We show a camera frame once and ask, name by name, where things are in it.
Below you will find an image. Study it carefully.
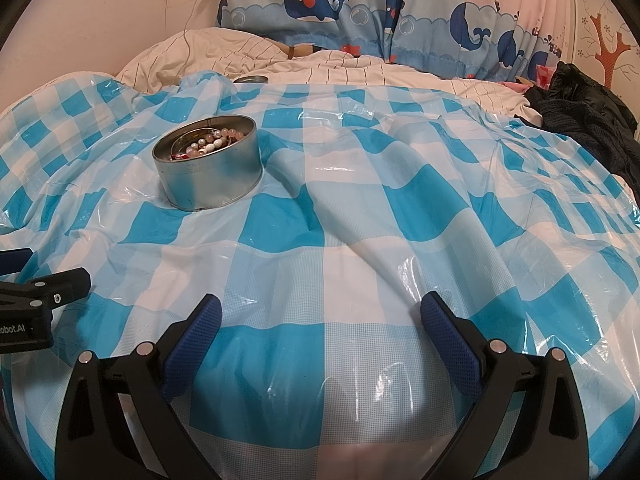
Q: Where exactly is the silver bangle with charm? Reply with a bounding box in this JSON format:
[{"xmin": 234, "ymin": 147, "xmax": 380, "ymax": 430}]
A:
[{"xmin": 170, "ymin": 127, "xmax": 215, "ymax": 160}]

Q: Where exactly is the white charging cable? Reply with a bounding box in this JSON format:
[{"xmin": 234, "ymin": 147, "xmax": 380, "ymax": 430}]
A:
[{"xmin": 177, "ymin": 0, "xmax": 222, "ymax": 84}]

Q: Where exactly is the blue white checkered plastic sheet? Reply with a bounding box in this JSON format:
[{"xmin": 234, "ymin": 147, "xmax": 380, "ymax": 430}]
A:
[{"xmin": 1, "ymin": 72, "xmax": 639, "ymax": 479}]

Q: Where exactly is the white striped quilt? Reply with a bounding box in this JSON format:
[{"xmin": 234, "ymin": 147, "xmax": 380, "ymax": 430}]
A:
[{"xmin": 116, "ymin": 27, "xmax": 542, "ymax": 127}]

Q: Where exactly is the pink bead bracelet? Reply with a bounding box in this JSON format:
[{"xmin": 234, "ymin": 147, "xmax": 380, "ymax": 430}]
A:
[{"xmin": 184, "ymin": 127, "xmax": 248, "ymax": 156}]

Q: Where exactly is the round silver metal tin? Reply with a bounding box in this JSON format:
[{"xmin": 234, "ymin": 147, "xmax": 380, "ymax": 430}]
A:
[{"xmin": 152, "ymin": 115, "xmax": 262, "ymax": 211}]

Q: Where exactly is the silver tin lid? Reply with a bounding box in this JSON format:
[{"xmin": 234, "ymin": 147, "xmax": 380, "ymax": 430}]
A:
[{"xmin": 234, "ymin": 75, "xmax": 269, "ymax": 84}]

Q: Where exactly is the black clothing pile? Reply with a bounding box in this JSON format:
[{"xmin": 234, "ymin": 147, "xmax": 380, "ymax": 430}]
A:
[{"xmin": 525, "ymin": 62, "xmax": 640, "ymax": 198}]

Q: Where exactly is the blue whale print curtain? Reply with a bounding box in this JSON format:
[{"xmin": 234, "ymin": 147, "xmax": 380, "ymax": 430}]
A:
[{"xmin": 217, "ymin": 0, "xmax": 570, "ymax": 81}]

